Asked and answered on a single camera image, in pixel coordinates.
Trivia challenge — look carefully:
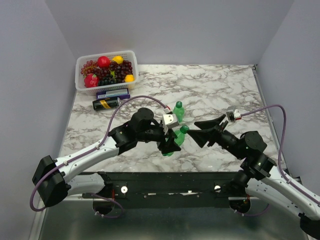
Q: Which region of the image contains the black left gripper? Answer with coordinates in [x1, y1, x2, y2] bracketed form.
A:
[137, 125, 182, 155]

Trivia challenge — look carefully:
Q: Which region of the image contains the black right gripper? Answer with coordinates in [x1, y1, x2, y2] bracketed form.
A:
[186, 113, 246, 160]

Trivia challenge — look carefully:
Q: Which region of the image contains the green bottle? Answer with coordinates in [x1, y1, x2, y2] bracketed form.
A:
[162, 125, 189, 157]
[172, 101, 185, 123]

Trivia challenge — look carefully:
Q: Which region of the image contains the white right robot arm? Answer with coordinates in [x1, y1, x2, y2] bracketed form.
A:
[187, 115, 320, 240]

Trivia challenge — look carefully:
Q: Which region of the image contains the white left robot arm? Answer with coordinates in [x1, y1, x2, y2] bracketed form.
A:
[32, 107, 181, 208]

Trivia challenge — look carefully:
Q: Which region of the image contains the purple flat box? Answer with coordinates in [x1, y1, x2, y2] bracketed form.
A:
[96, 88, 131, 100]

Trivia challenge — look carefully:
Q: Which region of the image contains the yellow lemon front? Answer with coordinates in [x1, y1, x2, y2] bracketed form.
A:
[124, 74, 135, 83]

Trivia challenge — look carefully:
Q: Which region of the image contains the yellow lemon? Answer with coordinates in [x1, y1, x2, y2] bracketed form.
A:
[124, 74, 135, 83]
[112, 55, 124, 64]

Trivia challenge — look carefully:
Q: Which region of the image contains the black drink can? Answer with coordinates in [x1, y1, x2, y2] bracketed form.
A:
[92, 97, 121, 112]

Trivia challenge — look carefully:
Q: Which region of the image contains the dark red grape bunch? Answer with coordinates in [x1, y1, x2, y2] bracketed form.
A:
[93, 60, 133, 84]

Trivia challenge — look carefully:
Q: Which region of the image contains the black grape bunch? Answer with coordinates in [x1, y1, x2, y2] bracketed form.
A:
[98, 74, 117, 87]

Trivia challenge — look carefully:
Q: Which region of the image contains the white plastic basket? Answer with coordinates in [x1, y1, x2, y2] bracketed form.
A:
[74, 50, 139, 95]

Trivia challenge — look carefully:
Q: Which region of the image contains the yellow lemon back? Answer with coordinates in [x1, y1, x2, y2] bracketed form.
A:
[112, 55, 124, 64]

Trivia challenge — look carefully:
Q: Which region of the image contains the pink dragon fruit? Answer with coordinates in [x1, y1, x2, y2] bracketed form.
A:
[84, 73, 99, 88]

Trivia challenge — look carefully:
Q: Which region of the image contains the red apple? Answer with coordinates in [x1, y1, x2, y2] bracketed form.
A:
[97, 56, 111, 69]

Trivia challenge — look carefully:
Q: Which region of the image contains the red grape bunch left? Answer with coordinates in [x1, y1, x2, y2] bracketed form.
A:
[80, 60, 98, 77]

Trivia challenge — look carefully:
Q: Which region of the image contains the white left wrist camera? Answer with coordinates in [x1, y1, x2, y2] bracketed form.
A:
[162, 113, 179, 129]

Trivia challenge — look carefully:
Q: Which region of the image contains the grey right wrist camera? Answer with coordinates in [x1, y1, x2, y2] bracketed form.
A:
[226, 107, 242, 122]

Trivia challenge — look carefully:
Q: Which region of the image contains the black base frame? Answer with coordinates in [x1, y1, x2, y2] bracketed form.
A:
[97, 171, 247, 210]

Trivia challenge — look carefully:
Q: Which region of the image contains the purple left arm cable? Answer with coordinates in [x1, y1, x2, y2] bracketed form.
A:
[29, 95, 173, 212]

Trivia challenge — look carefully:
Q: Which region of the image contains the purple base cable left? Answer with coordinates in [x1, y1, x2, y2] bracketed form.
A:
[85, 191, 124, 219]

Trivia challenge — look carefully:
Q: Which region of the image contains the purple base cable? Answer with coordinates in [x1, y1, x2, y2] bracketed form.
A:
[85, 191, 124, 219]
[233, 202, 271, 218]

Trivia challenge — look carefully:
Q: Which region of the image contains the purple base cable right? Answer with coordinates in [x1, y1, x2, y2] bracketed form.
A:
[233, 202, 271, 218]

